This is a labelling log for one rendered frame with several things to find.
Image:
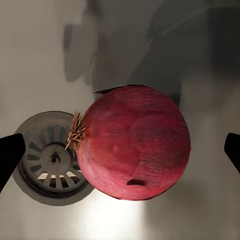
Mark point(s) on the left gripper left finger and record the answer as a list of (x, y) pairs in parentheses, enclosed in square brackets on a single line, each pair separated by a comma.
[(12, 149)]

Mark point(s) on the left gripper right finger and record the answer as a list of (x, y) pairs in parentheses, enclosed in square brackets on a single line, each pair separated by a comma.
[(232, 149)]

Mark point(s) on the vidalia onion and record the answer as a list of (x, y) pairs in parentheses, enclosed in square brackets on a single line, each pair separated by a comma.
[(132, 144)]

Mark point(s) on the drop in sink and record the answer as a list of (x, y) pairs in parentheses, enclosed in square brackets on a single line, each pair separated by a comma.
[(54, 56)]

